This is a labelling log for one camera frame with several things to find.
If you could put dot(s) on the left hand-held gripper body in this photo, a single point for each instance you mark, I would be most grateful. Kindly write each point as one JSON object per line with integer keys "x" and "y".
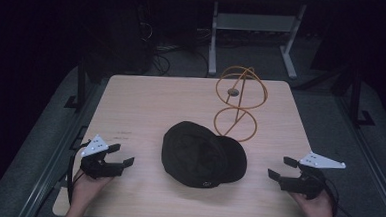
{"x": 99, "y": 168}

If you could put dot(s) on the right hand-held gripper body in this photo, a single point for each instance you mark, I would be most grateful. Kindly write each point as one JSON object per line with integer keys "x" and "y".
{"x": 305, "y": 184}

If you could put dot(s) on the black baseball cap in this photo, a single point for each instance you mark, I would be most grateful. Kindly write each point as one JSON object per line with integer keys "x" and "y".
{"x": 195, "y": 155}

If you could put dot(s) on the person's left hand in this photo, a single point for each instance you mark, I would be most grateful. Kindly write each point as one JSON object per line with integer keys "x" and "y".
{"x": 85, "y": 189}

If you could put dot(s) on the person's right hand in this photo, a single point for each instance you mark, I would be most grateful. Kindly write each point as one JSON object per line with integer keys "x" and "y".
{"x": 319, "y": 208}

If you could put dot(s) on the black metal stand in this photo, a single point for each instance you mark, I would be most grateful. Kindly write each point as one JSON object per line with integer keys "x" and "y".
{"x": 81, "y": 82}
{"x": 356, "y": 97}

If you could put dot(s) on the metal floor rail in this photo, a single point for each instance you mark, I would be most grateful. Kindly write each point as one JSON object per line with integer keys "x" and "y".
{"x": 54, "y": 161}
{"x": 371, "y": 164}

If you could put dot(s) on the white metal desk frame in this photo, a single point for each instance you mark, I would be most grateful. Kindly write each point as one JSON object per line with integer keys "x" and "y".
{"x": 252, "y": 22}

